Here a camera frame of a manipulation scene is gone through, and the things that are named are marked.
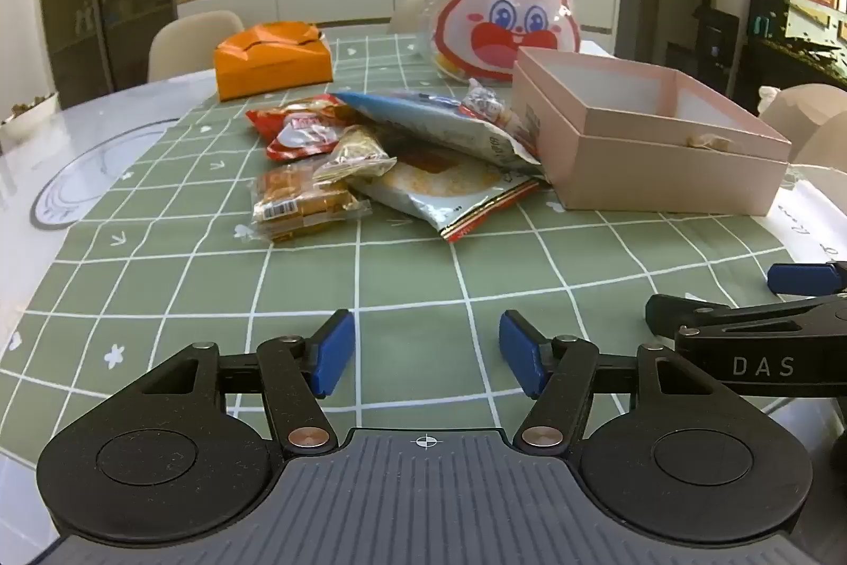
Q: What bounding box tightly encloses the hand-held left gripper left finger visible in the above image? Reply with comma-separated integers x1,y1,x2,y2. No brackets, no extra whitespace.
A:
131,310,355,455

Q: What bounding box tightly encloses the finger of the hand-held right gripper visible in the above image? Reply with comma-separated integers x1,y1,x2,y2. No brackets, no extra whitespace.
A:
768,262,847,296
645,293,847,402

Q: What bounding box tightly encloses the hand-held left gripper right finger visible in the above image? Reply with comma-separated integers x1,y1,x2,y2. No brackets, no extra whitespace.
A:
499,310,729,453

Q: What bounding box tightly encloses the clear brown biscuit packet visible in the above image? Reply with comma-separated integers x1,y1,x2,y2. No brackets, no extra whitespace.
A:
239,168,375,244

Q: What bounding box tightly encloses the pink gift box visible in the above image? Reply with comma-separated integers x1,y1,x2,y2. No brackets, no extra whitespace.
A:
512,45,793,217

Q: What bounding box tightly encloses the large cracker bag red edge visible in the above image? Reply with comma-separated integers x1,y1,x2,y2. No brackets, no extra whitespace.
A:
347,155,550,244

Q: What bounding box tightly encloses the small gold snack packet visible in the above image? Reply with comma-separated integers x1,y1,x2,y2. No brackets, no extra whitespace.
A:
313,124,398,183

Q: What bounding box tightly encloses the large blue white snack bag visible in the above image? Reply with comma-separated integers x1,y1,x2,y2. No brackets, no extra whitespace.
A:
331,89,544,175

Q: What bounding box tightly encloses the small clear candy packet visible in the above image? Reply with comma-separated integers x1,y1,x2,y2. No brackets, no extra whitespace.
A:
459,78,520,132

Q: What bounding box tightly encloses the green checkered tablecloth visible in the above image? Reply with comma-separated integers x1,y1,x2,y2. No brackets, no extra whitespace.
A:
0,25,847,473

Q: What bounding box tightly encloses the beige dining chair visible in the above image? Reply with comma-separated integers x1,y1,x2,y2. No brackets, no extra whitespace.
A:
387,0,434,35
147,10,246,83
790,111,847,169
758,84,847,142

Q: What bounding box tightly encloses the red packet with white label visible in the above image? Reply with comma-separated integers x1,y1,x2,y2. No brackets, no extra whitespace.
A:
265,105,362,162

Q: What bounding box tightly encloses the black water dispenser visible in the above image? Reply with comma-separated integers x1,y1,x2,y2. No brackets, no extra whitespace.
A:
691,5,741,96

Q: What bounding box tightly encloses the red packet with oval picture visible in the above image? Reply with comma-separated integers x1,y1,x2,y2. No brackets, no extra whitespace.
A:
245,98,345,132

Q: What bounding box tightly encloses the black framed fish tank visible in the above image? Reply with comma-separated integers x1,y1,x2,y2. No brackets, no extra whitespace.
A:
747,0,847,76

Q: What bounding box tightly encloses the orange folded paper box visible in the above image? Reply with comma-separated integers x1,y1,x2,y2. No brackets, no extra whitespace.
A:
213,21,334,103

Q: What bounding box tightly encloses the clear rabbit print bag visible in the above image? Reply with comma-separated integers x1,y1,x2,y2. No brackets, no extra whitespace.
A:
423,0,583,79

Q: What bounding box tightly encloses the white bowl with nuts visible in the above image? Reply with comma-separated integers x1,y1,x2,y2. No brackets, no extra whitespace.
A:
0,92,60,142

